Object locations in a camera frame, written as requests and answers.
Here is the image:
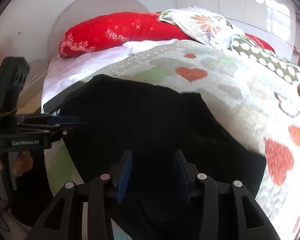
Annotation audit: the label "black pants with white logo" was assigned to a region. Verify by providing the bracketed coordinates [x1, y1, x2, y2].
[60, 75, 266, 239]

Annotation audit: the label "black phone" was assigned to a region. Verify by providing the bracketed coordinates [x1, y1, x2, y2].
[43, 81, 84, 114]

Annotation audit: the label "pink bed sheet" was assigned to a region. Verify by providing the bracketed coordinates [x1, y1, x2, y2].
[41, 38, 178, 105]

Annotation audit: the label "patchwork heart quilt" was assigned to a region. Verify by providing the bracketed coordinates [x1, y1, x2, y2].
[43, 39, 300, 240]

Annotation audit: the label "long red bolster pillow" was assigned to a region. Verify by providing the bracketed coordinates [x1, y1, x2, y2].
[58, 11, 276, 59]

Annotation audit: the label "beige rounded headboard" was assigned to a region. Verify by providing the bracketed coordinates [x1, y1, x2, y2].
[18, 0, 148, 108]

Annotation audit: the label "green white dotted pillow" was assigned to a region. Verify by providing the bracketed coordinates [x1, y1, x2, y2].
[230, 35, 300, 87]

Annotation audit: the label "floral white pillow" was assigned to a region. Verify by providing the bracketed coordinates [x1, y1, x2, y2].
[159, 7, 244, 50]

